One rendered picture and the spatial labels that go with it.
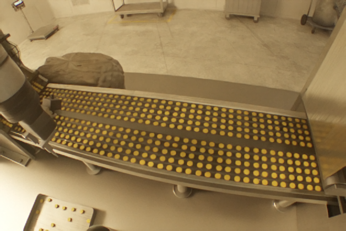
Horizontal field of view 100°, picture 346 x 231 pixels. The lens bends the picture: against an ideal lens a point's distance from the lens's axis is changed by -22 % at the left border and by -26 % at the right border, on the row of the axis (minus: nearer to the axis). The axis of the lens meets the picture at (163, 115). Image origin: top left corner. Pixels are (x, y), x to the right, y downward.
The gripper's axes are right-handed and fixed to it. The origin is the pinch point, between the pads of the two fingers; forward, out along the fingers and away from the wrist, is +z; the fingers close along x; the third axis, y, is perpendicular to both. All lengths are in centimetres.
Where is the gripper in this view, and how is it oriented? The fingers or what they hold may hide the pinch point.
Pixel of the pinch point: (50, 152)
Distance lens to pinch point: 47.3
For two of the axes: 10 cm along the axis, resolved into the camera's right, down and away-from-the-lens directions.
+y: 3.8, -7.3, 5.7
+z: 0.9, 6.4, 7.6
